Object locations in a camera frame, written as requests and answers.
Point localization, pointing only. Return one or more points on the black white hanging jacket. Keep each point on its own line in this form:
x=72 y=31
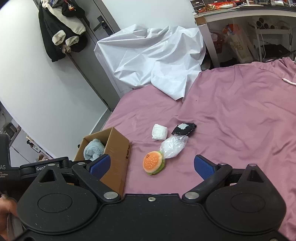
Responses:
x=61 y=28

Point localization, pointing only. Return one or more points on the hamburger plush toy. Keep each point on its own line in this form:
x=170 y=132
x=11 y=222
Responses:
x=153 y=162

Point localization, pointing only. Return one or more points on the black white fabric pouch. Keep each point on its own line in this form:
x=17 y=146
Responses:
x=184 y=129

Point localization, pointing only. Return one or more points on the beige tote bag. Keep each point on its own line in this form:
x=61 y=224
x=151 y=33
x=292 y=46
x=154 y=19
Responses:
x=240 y=44

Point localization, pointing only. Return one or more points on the person's left hand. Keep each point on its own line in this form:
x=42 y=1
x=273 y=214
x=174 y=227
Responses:
x=8 y=206

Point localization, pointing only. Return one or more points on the white crumpled sheet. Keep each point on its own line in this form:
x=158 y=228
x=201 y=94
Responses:
x=169 y=59

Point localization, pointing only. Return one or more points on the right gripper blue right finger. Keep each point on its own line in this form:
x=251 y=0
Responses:
x=214 y=176

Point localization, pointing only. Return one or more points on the grey door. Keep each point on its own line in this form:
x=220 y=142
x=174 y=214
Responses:
x=91 y=61

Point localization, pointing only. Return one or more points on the cardboard box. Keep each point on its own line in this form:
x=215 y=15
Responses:
x=118 y=148

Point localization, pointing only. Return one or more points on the white cloth bundle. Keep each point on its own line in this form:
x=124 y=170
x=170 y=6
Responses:
x=159 y=132

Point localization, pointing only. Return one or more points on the blue fluffy plush toy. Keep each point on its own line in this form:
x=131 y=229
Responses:
x=93 y=150

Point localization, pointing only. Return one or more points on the clear plastic bag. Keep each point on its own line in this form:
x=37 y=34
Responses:
x=172 y=146

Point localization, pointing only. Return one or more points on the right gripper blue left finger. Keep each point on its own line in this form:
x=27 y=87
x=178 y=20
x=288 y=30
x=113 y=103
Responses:
x=89 y=176

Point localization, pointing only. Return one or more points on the white desk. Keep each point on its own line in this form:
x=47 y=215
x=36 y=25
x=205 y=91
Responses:
x=235 y=13

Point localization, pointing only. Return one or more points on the pink bed sheet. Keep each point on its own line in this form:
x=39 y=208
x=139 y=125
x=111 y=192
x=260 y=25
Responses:
x=244 y=114

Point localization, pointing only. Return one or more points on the black door handle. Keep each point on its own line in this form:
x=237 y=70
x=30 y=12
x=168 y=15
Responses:
x=101 y=23

